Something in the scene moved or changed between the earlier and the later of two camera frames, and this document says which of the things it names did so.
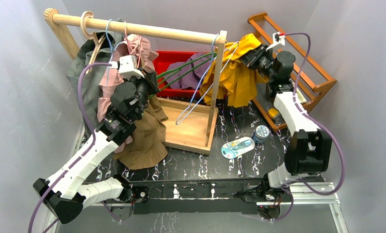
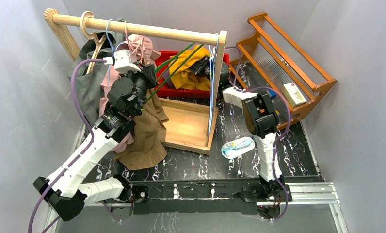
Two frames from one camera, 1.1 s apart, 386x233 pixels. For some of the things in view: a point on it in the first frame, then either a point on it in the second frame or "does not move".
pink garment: (132, 44) does not move
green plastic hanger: (179, 70) -> (161, 67)
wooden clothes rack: (188, 125) does not move
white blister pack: (233, 149) does not move
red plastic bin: (164, 88) does not move
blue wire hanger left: (111, 47) does not move
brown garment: (148, 145) does not move
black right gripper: (250, 59) -> (199, 66)
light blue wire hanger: (178, 123) -> (210, 85)
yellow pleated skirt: (239, 82) -> (186, 78)
